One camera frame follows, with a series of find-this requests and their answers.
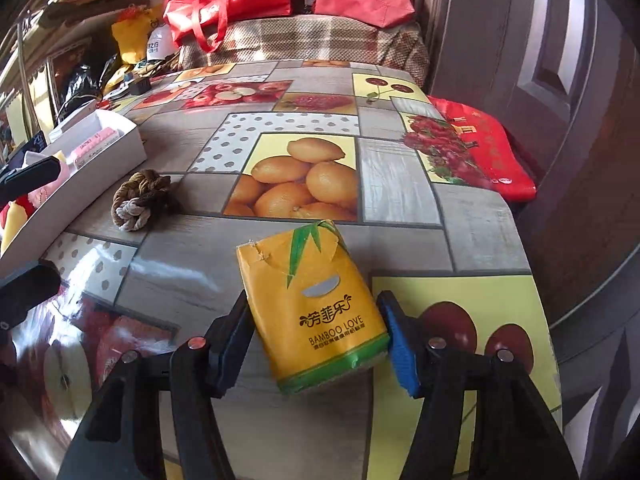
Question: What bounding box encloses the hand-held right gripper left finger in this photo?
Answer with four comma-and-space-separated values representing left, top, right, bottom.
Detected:
56, 289, 254, 480

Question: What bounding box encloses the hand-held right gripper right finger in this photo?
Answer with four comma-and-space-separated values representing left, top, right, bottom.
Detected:
376, 289, 582, 480

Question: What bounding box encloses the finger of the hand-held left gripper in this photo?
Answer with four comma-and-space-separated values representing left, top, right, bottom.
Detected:
0, 259, 62, 343
0, 155, 61, 202

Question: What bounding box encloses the pale yellow soft sponge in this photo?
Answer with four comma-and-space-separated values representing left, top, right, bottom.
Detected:
0, 208, 30, 257

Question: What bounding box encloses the white cardboard box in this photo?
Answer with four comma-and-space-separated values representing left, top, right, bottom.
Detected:
0, 109, 147, 262

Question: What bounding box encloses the yellow tissue packet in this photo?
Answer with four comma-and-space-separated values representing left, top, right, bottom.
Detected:
236, 220, 391, 396

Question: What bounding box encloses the pink tissue packet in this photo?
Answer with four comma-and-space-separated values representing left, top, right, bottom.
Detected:
70, 127, 124, 172

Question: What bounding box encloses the black plastic bag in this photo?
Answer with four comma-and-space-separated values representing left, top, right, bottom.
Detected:
60, 62, 104, 111

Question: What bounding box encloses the yellow plastic bag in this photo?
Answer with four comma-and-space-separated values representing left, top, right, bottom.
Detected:
111, 7, 156, 64

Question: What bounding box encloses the fruit print tablecloth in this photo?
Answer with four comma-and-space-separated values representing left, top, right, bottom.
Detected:
0, 60, 566, 480

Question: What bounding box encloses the white helmet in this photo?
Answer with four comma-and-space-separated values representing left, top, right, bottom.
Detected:
145, 25, 179, 59

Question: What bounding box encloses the brown panelled door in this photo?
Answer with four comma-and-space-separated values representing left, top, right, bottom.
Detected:
515, 10, 640, 480
422, 0, 601, 201

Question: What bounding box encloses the red printed flat bag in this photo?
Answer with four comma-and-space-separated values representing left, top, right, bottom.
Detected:
429, 95, 539, 204

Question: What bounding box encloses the red fabric tote bag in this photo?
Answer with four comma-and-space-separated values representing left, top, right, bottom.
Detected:
162, 0, 294, 54

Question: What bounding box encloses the plaid sofa cover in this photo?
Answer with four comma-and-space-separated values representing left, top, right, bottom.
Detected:
177, 12, 431, 92

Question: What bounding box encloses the brown rope knot toy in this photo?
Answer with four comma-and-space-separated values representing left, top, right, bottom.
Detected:
111, 169, 174, 233

